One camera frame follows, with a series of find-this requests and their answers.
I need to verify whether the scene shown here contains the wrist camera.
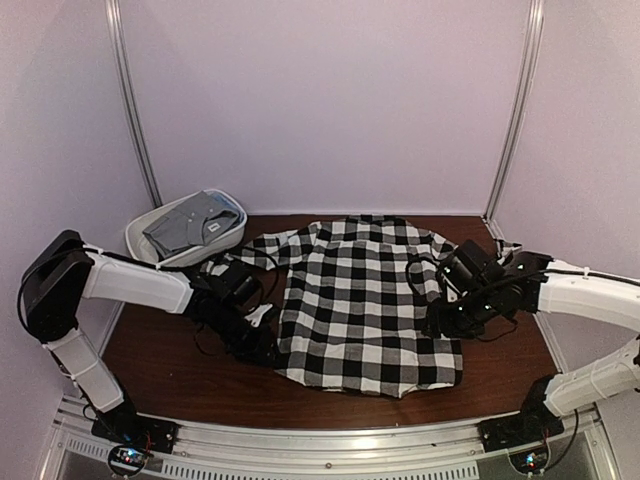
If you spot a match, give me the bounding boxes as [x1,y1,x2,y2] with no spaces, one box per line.
[244,303,278,329]
[436,268,459,303]

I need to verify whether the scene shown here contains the black white plaid shirt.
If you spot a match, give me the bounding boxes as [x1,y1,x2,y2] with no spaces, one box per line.
[199,214,524,401]

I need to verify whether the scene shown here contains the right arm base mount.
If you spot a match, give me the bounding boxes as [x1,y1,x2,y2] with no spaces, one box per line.
[478,412,564,452]

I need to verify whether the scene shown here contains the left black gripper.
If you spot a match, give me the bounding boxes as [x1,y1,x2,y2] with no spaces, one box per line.
[210,301,284,367]

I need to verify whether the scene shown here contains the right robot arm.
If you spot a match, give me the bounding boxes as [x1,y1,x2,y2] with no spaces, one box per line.
[422,240,639,442]

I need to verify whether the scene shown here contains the right aluminium post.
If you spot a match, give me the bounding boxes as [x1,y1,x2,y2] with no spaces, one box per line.
[483,0,545,224]

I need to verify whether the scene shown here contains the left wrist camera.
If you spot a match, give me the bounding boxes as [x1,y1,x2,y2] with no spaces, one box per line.
[244,303,278,329]

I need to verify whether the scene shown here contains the aluminium front rail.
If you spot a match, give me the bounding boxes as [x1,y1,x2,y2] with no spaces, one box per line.
[35,395,622,479]

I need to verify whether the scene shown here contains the left aluminium post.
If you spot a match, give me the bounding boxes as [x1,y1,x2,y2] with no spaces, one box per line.
[104,0,163,208]

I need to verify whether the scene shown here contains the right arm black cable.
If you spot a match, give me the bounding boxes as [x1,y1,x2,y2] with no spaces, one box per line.
[404,257,640,446]

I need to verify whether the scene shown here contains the white plastic bin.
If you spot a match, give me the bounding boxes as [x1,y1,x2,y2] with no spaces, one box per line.
[125,189,248,268]

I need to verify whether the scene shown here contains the grey folded shirt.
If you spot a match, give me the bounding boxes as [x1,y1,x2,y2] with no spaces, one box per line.
[142,191,244,260]

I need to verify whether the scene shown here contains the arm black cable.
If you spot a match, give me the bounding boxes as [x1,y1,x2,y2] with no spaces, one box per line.
[17,244,281,357]
[404,257,640,446]

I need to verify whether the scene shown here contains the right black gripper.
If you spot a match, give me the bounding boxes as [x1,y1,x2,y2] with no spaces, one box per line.
[422,287,501,339]

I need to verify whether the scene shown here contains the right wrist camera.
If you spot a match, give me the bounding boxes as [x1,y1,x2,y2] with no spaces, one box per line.
[436,268,459,303]

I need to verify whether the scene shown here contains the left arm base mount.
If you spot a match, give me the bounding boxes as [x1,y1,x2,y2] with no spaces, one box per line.
[91,415,178,454]

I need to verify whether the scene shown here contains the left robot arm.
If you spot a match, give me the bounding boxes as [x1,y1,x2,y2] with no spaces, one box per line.
[16,230,278,444]

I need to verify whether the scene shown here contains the aluminium post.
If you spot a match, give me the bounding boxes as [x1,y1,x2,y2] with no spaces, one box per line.
[483,0,545,224]
[104,0,163,208]

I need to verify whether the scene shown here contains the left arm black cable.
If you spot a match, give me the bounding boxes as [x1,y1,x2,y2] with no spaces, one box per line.
[17,244,281,357]

